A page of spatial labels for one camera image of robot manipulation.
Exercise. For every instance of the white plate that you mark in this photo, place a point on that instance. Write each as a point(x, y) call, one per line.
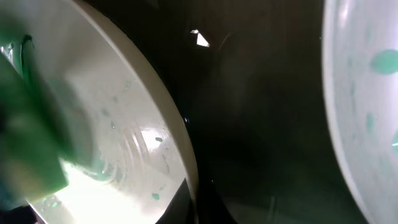
point(359, 73)
point(144, 169)

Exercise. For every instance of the green yellow sponge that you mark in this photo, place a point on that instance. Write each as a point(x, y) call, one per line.
point(42, 123)

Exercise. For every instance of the large dark serving tray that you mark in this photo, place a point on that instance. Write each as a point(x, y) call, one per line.
point(246, 78)

